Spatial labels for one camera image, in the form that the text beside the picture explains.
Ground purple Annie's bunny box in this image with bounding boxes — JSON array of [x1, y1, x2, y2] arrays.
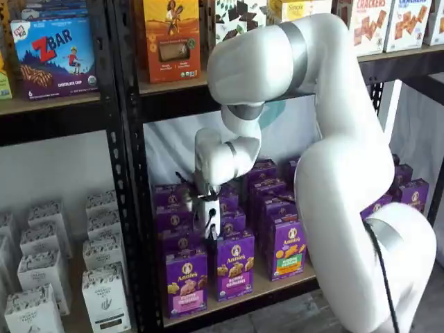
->
[[391, 163, 414, 195], [398, 178, 430, 214]]

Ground long black cable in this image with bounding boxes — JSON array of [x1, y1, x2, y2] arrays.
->
[[362, 218, 402, 333]]

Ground yellow snack box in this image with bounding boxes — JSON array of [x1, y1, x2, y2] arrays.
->
[[0, 0, 10, 70]]

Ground purple Annie's box pink patch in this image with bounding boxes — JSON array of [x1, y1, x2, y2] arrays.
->
[[155, 207, 197, 239], [162, 234, 206, 254], [165, 246, 209, 320], [152, 182, 194, 211]]

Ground white backdrop sheet teal logo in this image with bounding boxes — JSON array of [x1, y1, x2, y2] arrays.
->
[[142, 81, 432, 197]]

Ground Simple Mills yellow cookie box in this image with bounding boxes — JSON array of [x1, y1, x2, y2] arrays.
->
[[266, 0, 333, 25]]

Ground green snack box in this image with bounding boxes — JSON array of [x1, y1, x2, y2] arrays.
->
[[0, 67, 13, 101]]

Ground black metal shelf rack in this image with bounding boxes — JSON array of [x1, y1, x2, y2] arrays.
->
[[111, 0, 444, 333], [0, 0, 139, 333]]

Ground blue Zbar box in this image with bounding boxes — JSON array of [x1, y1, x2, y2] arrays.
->
[[20, 0, 88, 21], [10, 17, 101, 101]]

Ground orange snack bar box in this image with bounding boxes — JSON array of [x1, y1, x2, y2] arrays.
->
[[134, 0, 202, 84]]

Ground Simple Mills dark chocolate box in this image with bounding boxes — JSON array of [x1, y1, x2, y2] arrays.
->
[[214, 0, 268, 46]]

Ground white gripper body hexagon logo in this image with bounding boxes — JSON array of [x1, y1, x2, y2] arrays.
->
[[200, 196, 221, 241]]

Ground white snack box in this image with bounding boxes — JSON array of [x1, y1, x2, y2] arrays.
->
[[423, 0, 444, 46]]

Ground purple Annie's box green patch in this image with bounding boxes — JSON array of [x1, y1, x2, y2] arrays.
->
[[246, 158, 279, 183], [249, 178, 289, 202], [258, 197, 298, 226], [266, 217, 309, 282]]

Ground purple Annie's box yellow patch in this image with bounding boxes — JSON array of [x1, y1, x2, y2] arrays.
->
[[284, 157, 302, 188]]

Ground brown snack box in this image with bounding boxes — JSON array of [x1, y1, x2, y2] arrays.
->
[[338, 0, 355, 27]]

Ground purple Annie's box brown patch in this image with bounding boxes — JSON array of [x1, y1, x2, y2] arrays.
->
[[360, 194, 393, 223]]

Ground white cracker box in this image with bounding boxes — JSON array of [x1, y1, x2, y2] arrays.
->
[[352, 0, 390, 57]]

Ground blue pretzel crackers box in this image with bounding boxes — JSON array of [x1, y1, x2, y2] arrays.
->
[[383, 0, 434, 53]]

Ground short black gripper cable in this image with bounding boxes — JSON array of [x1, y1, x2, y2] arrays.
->
[[174, 169, 209, 195]]

